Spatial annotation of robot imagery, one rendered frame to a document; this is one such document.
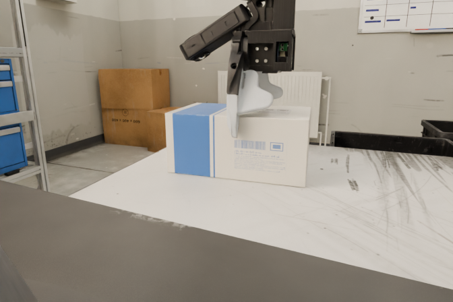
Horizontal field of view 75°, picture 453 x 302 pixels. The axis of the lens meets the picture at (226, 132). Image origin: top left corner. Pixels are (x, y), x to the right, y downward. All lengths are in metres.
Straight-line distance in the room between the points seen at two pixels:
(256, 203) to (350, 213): 0.10
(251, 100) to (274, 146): 0.07
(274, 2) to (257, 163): 0.21
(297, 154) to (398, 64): 2.63
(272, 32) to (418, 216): 0.27
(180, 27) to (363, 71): 1.86
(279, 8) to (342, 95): 2.56
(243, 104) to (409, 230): 0.23
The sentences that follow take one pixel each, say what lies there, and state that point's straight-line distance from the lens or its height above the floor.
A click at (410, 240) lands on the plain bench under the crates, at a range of 0.34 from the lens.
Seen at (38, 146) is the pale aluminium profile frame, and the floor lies 0.41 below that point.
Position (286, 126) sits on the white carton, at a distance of 0.39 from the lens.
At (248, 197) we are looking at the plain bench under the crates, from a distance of 0.37.
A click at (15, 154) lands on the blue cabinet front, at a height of 0.40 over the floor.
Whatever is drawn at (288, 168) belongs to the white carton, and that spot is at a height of 0.73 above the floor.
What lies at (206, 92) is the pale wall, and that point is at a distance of 3.24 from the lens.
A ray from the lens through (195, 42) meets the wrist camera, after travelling 0.45.
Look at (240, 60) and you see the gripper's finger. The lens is 0.40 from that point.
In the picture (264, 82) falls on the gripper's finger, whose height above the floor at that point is 0.83.
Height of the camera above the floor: 0.86
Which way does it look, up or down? 13 degrees down
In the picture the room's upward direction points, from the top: straight up
